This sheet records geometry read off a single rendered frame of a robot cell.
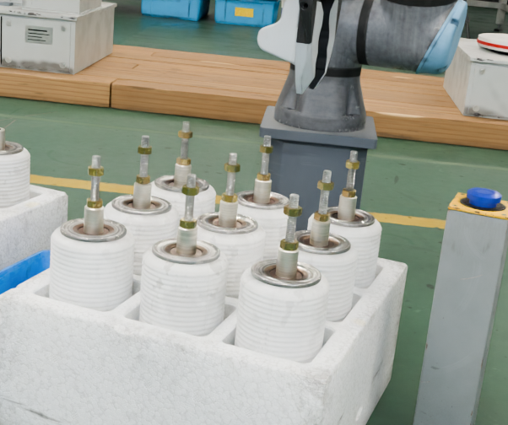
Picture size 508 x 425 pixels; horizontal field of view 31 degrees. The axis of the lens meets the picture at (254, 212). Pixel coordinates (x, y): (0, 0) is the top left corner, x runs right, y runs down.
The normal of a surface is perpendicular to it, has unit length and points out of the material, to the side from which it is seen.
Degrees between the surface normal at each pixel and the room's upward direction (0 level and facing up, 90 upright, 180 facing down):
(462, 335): 90
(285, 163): 90
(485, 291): 90
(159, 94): 90
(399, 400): 0
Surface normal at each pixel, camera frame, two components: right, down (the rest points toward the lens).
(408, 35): -0.37, 0.45
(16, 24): -0.08, 0.29
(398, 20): -0.64, 0.37
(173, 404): -0.36, 0.25
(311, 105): -0.29, -0.04
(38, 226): 0.92, 0.20
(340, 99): 0.36, 0.01
